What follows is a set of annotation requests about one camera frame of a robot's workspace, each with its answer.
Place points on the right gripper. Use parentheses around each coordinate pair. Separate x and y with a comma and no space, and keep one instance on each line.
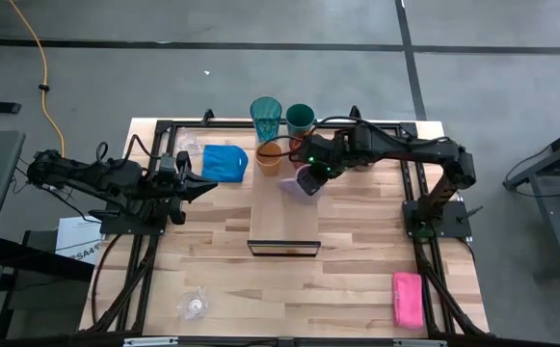
(318,176)

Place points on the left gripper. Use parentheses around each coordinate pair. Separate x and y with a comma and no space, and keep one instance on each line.
(180,193)

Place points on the purple ribbed mug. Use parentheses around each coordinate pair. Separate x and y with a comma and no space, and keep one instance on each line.
(289,185)

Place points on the clear fluted glass cup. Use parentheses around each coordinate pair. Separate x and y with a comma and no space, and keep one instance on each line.
(189,143)

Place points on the orange plastic cup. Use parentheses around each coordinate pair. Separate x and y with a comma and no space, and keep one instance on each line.
(269,161)

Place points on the dark green plastic cup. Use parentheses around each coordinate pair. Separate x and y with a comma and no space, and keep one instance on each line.
(301,118)

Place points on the teal transparent plastic tumbler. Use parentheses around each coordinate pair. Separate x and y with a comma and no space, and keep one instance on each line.
(265,118)

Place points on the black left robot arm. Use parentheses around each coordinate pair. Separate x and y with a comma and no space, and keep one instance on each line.
(91,176)

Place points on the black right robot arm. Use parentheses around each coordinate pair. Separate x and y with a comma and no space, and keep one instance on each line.
(405,144)

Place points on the blue cloth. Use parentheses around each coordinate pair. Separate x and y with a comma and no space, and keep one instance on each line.
(224,164)

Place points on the white printed paper sheet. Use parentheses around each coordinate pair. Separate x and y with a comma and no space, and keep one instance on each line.
(77,238)

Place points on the pink sponge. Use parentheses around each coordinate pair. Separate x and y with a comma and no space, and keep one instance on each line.
(407,301)

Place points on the dark grey cart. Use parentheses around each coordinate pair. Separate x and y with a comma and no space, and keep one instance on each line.
(29,299)

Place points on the wooden shelf black metal frame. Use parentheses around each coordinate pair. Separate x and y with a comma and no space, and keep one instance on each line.
(284,217)

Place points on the black aluminium rig frame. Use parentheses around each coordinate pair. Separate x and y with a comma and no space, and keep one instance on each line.
(212,125)

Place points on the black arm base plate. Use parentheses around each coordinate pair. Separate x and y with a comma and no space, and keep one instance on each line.
(115,226)
(458,226)

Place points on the silver metal bracket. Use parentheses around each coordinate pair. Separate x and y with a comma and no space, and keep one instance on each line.
(149,341)
(419,343)

